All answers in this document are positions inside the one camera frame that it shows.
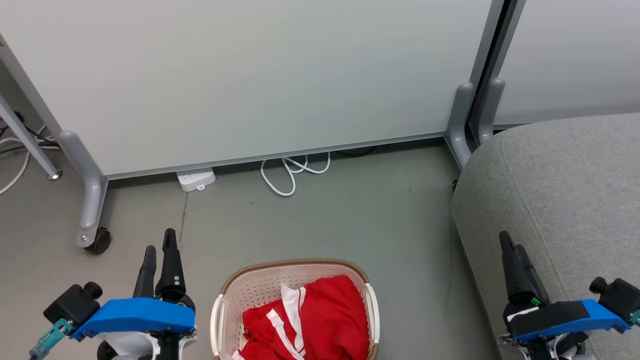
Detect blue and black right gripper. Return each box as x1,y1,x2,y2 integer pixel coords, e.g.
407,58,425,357
499,231,632,360

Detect blue and white left gripper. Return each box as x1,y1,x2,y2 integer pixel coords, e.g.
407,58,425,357
70,228,199,360

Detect red white garment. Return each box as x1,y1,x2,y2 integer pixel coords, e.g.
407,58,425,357
232,275,371,360

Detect grey fabric sofa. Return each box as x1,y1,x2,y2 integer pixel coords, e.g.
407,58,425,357
451,113,640,360

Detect white power strip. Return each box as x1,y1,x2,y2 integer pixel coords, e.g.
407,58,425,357
175,168,217,193

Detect grey partition foot with caster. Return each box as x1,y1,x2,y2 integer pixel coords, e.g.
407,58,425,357
58,131,112,255

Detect grey metal table leg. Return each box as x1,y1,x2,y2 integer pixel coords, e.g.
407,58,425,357
0,95,63,181

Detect large white partition panel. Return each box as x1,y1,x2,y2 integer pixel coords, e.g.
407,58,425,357
0,0,507,181

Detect white coiled cable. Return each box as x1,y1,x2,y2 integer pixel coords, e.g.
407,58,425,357
260,152,332,197

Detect white floor cable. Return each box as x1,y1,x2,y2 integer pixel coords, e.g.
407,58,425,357
0,125,48,196

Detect black floor cables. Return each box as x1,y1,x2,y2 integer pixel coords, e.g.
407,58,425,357
0,111,61,152

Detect black cable under partition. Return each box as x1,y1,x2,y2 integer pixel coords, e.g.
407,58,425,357
332,145,379,158

